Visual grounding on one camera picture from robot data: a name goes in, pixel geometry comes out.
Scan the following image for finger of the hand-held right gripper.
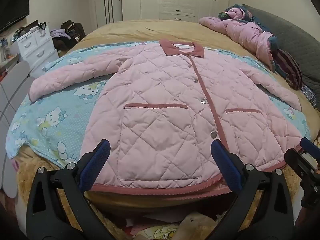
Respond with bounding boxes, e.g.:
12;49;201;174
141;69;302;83
300;137;320;156
284;148;318;180

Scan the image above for black bag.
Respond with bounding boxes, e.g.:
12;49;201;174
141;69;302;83
60;20;87;50

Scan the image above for pink puffy coat pile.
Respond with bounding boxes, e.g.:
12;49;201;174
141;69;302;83
199;4;279;65

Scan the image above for blue cartoon cat blanket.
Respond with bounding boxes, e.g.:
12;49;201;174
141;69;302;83
6;40;312;170

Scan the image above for tan fuzzy blanket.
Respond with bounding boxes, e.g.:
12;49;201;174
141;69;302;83
15;150;305;240

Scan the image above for dark striped pillow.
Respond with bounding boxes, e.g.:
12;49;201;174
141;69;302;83
271;49;304;90

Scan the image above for white drawer cabinet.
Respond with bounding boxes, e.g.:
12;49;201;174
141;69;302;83
17;26;59;78

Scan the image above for grey quilted headboard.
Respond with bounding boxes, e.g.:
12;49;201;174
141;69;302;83
244;4;320;100

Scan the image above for white door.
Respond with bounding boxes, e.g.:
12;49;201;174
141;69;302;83
94;0;123;28

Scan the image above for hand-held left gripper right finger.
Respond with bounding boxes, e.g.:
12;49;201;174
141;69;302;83
211;139;294;240

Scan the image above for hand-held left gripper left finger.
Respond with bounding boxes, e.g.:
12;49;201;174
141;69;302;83
26;139;112;240

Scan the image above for pink quilted jacket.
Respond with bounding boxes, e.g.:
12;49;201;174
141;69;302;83
29;39;304;197

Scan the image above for black television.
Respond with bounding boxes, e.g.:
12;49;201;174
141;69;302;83
0;0;30;33

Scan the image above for bed with tan sheet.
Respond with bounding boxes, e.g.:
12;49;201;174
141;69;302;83
15;19;317;205

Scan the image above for floral printed cloth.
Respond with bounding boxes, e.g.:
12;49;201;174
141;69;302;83
122;211;225;240

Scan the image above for white wardrobe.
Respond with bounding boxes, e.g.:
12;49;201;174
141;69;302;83
122;0;230;22

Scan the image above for dark floral pillow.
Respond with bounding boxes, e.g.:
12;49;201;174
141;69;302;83
301;85;317;108

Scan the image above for purple clothes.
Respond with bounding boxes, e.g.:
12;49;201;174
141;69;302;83
50;28;72;40

